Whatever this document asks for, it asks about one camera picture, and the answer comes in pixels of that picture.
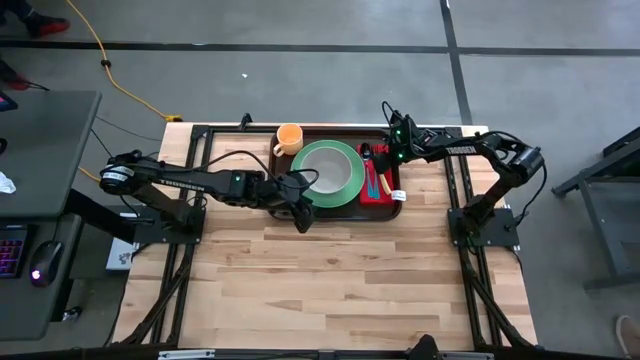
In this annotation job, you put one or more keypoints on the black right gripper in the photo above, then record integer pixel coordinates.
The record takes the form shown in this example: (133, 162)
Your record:
(407, 149)

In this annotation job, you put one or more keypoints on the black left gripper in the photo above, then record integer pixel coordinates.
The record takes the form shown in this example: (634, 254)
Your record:
(280, 192)

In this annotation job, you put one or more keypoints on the green plate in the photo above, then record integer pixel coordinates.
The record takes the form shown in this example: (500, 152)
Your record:
(330, 203)

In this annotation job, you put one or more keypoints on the red cloth napkin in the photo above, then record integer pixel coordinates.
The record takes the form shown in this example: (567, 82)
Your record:
(367, 201)

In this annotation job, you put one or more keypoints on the beige grey bowl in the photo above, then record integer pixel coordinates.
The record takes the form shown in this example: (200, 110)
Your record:
(327, 170)

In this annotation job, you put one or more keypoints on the pale orange mug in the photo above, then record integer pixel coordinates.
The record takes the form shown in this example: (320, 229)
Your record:
(290, 140)

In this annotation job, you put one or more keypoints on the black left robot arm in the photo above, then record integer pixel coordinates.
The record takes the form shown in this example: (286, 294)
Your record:
(185, 182)

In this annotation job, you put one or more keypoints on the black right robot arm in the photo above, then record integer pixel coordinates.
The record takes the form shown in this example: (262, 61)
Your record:
(475, 150)

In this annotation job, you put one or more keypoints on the dark brown plastic tray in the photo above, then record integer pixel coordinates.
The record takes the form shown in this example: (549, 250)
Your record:
(345, 212)

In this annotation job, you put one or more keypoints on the black unidentified object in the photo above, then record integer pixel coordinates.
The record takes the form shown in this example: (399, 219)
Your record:
(425, 350)

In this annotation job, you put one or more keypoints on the white printed box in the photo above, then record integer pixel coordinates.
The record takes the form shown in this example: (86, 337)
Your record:
(120, 257)

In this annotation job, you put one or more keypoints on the grey metal table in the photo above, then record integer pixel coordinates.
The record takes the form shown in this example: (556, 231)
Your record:
(625, 155)

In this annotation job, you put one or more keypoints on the black computer mouse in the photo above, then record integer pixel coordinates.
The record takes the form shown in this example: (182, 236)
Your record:
(45, 262)

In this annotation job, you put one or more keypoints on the grey desk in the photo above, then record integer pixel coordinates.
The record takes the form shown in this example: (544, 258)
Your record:
(45, 150)

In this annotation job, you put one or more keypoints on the backlit keyboard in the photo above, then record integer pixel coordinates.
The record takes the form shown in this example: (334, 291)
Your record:
(11, 252)

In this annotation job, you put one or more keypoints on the person's grey shoe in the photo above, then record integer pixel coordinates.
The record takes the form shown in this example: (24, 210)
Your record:
(629, 337)

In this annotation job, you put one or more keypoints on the white crumpled tissue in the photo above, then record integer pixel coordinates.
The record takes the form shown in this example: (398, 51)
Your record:
(6, 184)

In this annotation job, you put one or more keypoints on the dark screen device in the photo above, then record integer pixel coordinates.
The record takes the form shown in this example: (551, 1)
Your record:
(6, 101)

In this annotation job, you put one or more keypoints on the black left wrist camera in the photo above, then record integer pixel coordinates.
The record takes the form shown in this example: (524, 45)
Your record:
(292, 186)

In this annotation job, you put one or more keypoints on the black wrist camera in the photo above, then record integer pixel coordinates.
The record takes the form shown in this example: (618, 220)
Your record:
(402, 125)
(292, 186)

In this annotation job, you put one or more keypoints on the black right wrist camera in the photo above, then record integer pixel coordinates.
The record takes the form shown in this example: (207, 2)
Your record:
(402, 125)

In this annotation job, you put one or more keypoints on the black frame clamp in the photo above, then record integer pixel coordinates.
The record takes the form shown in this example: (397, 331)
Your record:
(245, 122)

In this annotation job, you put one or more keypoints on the black aluminium table frame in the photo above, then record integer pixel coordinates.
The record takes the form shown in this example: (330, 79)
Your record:
(235, 129)

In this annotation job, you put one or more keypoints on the silver metal bracket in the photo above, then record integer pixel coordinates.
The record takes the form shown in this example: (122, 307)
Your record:
(465, 356)
(185, 355)

